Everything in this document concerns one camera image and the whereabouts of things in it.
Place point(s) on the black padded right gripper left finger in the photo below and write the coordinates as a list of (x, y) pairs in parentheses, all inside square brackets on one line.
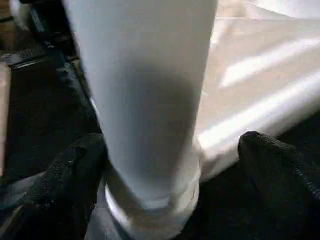
[(50, 205)]

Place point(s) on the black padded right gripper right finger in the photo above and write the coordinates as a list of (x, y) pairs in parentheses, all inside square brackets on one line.
[(287, 200)]

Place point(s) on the white plastic table top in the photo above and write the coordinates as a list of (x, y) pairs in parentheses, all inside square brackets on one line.
[(250, 75)]

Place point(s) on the white plastic table leg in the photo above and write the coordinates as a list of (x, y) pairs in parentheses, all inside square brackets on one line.
[(145, 75)]

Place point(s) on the black padded mat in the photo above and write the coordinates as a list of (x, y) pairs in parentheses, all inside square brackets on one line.
[(37, 112)]

